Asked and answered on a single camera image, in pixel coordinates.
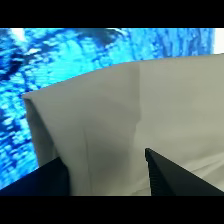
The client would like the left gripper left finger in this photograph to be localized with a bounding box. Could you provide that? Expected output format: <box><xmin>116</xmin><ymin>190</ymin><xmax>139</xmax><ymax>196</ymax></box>
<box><xmin>0</xmin><ymin>156</ymin><xmax>72</xmax><ymax>197</ymax></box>

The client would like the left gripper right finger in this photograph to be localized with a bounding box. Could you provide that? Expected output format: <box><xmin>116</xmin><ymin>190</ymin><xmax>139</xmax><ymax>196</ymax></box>
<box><xmin>144</xmin><ymin>147</ymin><xmax>224</xmax><ymax>197</ymax></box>

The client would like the white garment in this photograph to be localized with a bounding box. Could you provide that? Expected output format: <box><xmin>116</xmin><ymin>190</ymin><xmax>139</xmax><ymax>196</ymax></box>
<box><xmin>21</xmin><ymin>53</ymin><xmax>224</xmax><ymax>197</ymax></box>

